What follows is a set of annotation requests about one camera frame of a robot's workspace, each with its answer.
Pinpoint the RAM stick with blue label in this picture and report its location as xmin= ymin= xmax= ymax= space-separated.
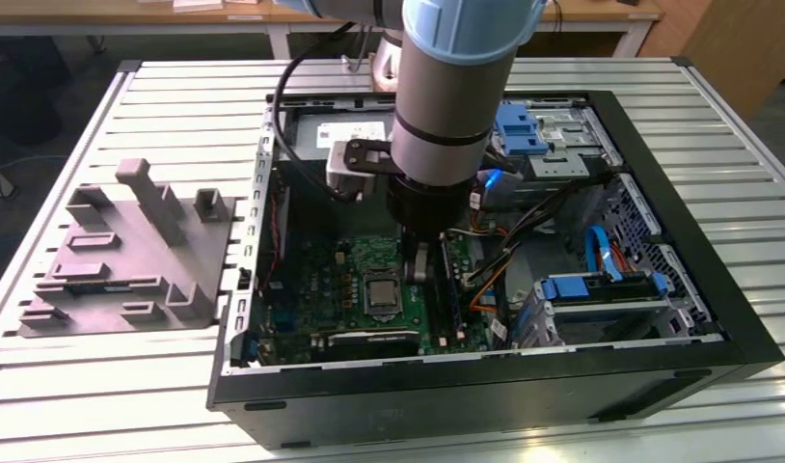
xmin=61 ymin=282 xmax=140 ymax=295

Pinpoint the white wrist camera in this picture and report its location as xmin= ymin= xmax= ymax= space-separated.
xmin=473 ymin=166 xmax=523 ymax=200

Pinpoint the orange wire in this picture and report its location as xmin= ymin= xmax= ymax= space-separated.
xmin=467 ymin=282 xmax=504 ymax=320

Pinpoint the blue plastic drive latch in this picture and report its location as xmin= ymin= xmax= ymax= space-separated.
xmin=492 ymin=103 xmax=549 ymax=156

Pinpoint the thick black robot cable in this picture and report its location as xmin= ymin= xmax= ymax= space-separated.
xmin=269 ymin=21 xmax=368 ymax=204

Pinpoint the grey parts rack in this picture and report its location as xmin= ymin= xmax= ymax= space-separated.
xmin=17 ymin=157 xmax=238 ymax=339

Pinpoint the wooden cabinet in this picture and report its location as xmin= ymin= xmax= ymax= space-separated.
xmin=635 ymin=0 xmax=785 ymax=122

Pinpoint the hard disk in blue carrier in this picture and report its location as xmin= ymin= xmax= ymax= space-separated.
xmin=540 ymin=272 xmax=670 ymax=306

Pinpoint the black RAM slot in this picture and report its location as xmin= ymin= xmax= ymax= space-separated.
xmin=429 ymin=240 xmax=449 ymax=344
xmin=443 ymin=234 xmax=468 ymax=344
xmin=437 ymin=234 xmax=459 ymax=344
xmin=421 ymin=284 xmax=441 ymax=344

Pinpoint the metal socket cover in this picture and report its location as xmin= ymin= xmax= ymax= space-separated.
xmin=361 ymin=269 xmax=405 ymax=319

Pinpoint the blue board connector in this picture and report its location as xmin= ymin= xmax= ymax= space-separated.
xmin=272 ymin=309 xmax=300 ymax=335

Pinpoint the white camera bracket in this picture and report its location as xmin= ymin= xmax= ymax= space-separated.
xmin=324 ymin=137 xmax=395 ymax=203

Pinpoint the red wire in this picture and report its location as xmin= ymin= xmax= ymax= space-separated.
xmin=607 ymin=239 xmax=648 ymax=279

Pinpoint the light blue flat wire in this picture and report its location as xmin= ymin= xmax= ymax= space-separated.
xmin=584 ymin=225 xmax=624 ymax=284

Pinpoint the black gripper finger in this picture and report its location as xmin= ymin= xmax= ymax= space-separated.
xmin=401 ymin=236 xmax=433 ymax=286

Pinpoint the small white box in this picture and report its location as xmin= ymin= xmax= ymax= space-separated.
xmin=170 ymin=0 xmax=226 ymax=14

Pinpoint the black office chair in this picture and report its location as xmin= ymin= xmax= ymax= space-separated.
xmin=0 ymin=36 xmax=72 ymax=146

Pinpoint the grey wire bundle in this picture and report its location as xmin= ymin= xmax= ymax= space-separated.
xmin=445 ymin=224 xmax=503 ymax=237

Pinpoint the green motherboard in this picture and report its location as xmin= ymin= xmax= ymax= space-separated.
xmin=256 ymin=233 xmax=496 ymax=366

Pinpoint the black wire bundle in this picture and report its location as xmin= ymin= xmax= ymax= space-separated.
xmin=461 ymin=176 xmax=612 ymax=290

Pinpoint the black PC case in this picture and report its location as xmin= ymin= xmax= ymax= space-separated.
xmin=202 ymin=89 xmax=785 ymax=450

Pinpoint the grey power supply unit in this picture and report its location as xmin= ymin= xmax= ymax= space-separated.
xmin=272 ymin=111 xmax=397 ymax=242

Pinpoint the metal disk bay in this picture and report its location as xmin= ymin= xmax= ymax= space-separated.
xmin=513 ymin=269 xmax=722 ymax=348

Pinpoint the metal drive cage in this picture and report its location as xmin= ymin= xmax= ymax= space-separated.
xmin=481 ymin=103 xmax=624 ymax=208

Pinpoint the thin cable with silver plug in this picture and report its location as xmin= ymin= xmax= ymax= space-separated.
xmin=339 ymin=26 xmax=375 ymax=73

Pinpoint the black graphics card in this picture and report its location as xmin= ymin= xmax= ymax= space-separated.
xmin=325 ymin=329 xmax=420 ymax=361

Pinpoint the CPU socket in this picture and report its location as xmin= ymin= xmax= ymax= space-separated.
xmin=361 ymin=268 xmax=407 ymax=323

